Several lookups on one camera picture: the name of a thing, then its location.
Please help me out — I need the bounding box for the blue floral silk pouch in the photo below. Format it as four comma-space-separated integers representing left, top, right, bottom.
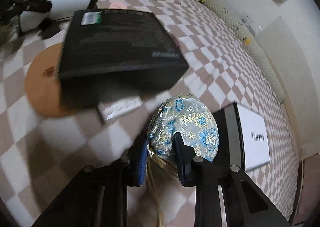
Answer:
147, 94, 219, 162

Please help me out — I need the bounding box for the black cube charger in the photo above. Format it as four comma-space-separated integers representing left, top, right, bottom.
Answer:
39, 19, 60, 39

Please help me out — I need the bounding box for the green long bolster pillow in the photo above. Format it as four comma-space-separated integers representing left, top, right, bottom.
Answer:
201, 0, 285, 104

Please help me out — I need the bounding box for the checkered bed sheet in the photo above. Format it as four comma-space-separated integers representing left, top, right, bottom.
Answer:
1, 0, 298, 226

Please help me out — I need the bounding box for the round cork coaster centre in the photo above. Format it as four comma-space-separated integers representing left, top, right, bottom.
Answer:
24, 43, 76, 117

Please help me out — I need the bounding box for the white black Chanel box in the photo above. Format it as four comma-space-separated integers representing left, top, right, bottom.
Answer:
213, 103, 270, 172

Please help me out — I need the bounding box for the black product box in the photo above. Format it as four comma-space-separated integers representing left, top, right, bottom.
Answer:
57, 9, 189, 108

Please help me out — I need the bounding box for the white thermos bottle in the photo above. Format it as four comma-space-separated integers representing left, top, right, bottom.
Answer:
18, 0, 98, 33

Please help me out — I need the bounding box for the white flat box under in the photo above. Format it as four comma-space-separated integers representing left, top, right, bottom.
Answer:
97, 96, 143, 123

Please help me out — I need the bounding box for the white wall socket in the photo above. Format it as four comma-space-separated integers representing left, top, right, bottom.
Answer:
239, 12, 262, 36

